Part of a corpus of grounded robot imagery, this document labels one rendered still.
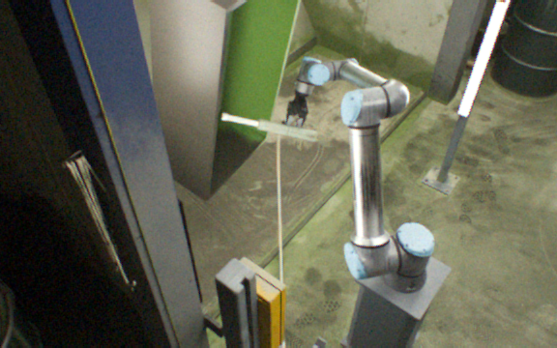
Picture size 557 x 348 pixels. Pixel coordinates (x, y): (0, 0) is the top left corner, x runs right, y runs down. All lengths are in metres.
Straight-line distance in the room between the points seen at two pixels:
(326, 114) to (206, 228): 1.37
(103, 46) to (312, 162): 2.46
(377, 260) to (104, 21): 1.30
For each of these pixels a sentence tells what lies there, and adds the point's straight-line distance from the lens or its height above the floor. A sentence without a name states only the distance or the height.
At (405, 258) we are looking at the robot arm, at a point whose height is 0.87.
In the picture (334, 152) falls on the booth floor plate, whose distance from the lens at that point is 3.50.
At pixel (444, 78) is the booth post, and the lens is 4.07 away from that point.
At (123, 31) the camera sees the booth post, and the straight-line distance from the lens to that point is 1.14.
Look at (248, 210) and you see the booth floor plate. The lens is 3.12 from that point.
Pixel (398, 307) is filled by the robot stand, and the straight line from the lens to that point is 2.12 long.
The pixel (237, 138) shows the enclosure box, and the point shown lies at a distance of 2.93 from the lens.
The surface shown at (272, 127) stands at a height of 0.91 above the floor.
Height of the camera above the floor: 2.44
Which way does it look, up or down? 46 degrees down
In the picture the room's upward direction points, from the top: straight up
